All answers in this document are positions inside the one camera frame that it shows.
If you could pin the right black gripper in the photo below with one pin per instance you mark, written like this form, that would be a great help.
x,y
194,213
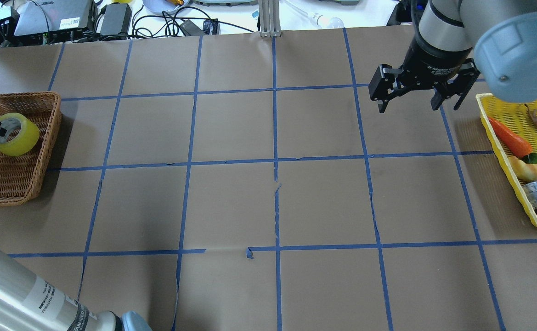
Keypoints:
x,y
430,63

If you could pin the yellow tape roll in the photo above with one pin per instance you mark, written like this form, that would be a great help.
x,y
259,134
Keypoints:
x,y
21,134

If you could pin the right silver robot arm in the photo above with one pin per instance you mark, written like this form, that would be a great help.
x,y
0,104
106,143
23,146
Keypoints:
x,y
457,41

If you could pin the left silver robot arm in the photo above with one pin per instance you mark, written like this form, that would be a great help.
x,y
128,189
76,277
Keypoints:
x,y
27,301

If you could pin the brown wicker basket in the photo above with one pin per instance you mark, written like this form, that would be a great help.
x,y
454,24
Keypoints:
x,y
21,177

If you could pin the black computer box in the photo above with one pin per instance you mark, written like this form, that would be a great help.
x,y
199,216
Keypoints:
x,y
55,17

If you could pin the orange toy carrot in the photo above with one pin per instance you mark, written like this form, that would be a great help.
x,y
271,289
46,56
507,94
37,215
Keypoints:
x,y
519,147

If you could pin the white light bulb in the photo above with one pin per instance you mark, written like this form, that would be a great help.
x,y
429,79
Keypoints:
x,y
317,19

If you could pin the yellow woven basket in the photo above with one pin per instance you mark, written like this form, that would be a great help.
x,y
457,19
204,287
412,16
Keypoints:
x,y
515,117

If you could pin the toy croissant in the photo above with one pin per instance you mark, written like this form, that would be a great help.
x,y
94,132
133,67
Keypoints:
x,y
523,171

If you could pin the black power adapter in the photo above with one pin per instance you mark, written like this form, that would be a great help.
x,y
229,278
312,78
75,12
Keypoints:
x,y
115,19

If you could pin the blue plate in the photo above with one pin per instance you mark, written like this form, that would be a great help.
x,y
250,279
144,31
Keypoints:
x,y
159,6

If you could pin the aluminium frame post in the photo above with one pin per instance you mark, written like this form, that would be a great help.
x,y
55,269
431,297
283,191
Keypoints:
x,y
269,18

